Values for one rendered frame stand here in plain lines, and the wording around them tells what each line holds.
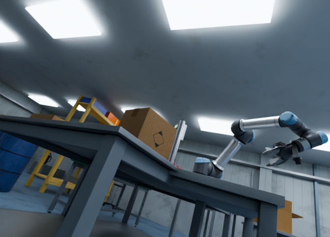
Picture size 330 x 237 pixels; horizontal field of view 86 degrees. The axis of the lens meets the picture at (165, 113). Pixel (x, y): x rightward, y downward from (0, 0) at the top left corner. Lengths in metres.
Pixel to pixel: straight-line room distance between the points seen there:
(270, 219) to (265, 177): 5.21
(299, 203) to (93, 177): 6.03
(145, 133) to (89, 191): 0.52
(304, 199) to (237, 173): 1.70
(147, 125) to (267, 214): 0.69
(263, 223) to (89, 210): 0.64
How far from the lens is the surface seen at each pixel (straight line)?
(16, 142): 3.91
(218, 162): 1.59
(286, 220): 3.00
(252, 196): 0.88
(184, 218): 6.17
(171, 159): 1.83
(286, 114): 1.26
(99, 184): 0.60
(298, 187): 6.43
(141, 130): 1.00
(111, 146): 0.60
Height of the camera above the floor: 0.67
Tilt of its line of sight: 25 degrees up
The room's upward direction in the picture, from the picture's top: 19 degrees clockwise
